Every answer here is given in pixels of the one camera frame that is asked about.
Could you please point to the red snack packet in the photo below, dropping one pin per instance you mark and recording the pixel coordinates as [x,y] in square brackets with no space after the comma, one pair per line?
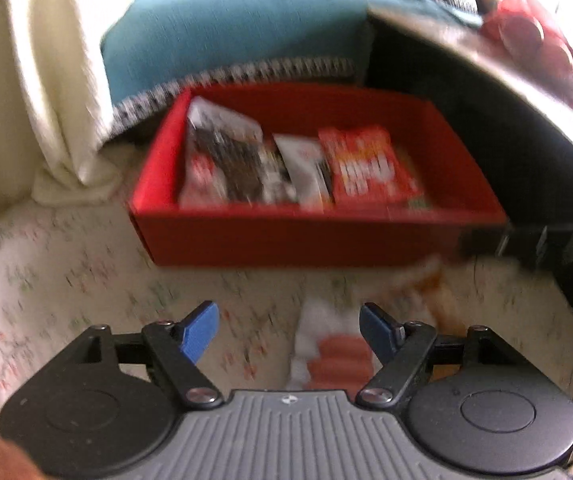
[366,165]

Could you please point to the cream blanket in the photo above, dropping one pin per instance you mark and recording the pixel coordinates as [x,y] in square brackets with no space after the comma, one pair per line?
[31,85]

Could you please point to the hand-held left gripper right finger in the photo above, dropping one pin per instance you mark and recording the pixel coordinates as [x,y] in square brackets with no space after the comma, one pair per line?
[376,333]

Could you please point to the sausage packet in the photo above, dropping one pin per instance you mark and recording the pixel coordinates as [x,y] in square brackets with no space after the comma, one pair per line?
[339,355]

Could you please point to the black and white snack packet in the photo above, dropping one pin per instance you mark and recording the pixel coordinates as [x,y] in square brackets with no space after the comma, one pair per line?
[231,160]

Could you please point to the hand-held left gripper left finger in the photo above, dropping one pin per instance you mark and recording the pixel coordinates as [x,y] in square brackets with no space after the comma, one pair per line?
[199,333]

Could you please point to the red packages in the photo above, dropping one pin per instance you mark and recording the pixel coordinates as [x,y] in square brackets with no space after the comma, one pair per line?
[551,45]

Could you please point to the red cardboard box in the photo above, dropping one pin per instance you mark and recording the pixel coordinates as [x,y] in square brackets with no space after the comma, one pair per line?
[291,240]

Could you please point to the floral white sheet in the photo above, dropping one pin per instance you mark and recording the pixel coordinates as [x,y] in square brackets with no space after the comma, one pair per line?
[66,285]

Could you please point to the teal sofa cushion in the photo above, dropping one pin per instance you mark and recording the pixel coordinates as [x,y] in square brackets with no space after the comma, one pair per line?
[236,35]

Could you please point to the white clear snack packet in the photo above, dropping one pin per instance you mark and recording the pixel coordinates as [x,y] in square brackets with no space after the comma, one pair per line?
[304,170]

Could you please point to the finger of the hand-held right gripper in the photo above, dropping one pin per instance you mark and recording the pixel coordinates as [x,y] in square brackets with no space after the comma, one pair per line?
[531,250]

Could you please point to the dark table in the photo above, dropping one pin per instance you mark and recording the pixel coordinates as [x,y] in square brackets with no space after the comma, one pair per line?
[516,135]

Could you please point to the orange white snack packet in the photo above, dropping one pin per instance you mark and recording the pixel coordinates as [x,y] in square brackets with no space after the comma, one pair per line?
[416,285]

